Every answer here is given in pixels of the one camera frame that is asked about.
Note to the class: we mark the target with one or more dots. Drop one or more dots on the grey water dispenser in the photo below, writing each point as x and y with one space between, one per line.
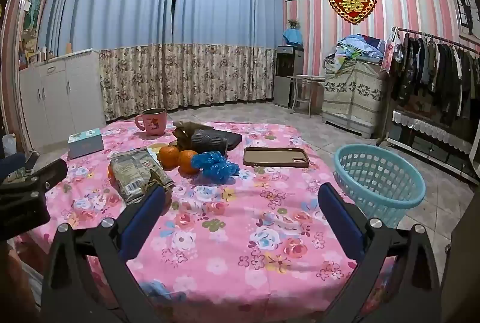
287 77

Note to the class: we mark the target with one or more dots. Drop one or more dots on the small metal table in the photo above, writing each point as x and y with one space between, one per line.
306 81

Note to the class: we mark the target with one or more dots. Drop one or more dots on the blue plastic scrap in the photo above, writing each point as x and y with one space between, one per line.
159 289

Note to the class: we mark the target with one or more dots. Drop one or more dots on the pile of clothes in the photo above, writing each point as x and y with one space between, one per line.
356 45

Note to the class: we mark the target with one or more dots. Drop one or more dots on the white lace cloth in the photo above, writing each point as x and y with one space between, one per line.
431 128

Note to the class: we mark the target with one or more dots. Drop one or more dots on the brown plush toy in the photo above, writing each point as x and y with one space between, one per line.
185 131

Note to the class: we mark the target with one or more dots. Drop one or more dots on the grey-green snack packet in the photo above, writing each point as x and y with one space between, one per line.
133 171

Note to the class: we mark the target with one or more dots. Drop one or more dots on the blue floral curtain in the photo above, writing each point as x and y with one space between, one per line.
112 26
225 30

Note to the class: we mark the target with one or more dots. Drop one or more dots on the wall poster with figures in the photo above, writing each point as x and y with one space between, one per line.
34 2

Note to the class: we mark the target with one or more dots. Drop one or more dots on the pink floral tablecloth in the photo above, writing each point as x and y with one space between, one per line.
232 225

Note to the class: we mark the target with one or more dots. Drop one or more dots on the teal plastic basket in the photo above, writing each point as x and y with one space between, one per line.
378 182

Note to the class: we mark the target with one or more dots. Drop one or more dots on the orange fruit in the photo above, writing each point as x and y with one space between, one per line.
186 161
168 156

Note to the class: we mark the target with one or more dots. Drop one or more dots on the black and white wall poster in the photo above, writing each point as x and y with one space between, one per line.
465 4

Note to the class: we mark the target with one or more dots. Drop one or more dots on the blue cover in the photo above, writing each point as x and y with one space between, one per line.
293 36

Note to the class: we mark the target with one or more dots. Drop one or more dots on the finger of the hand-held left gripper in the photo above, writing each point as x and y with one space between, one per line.
22 214
41 174

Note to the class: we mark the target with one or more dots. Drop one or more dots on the teal and grey tissue box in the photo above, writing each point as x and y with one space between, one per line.
85 143

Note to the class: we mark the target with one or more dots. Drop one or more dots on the white cabinet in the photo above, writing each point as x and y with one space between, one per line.
63 94

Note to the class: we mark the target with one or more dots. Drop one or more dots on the crumpled blue plastic bag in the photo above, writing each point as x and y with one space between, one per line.
214 165

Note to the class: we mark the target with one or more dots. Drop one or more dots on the cream round bowl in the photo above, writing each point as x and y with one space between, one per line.
153 147

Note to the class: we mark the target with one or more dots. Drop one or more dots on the pink hanging bag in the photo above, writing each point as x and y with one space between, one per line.
390 53

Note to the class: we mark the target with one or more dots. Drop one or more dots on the pink cartoon mug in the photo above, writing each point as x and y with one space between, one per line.
152 121

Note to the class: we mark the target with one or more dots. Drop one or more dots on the brown phone case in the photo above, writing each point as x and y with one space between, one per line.
276 156

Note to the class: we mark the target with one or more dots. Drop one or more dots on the small orange box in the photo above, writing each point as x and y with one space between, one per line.
68 48

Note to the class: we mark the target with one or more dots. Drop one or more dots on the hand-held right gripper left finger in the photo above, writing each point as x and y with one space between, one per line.
146 221

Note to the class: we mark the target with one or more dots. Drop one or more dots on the dark woven basket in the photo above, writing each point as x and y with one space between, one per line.
210 141

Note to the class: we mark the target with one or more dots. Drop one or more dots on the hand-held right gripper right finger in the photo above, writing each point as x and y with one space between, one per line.
341 221

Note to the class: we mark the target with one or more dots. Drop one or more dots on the red heart wall decoration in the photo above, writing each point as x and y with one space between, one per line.
352 0

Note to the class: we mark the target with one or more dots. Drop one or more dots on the cloth-covered cabinet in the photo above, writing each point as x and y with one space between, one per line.
352 98

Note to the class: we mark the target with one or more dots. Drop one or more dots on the row of hanging clothes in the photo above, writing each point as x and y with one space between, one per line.
438 71

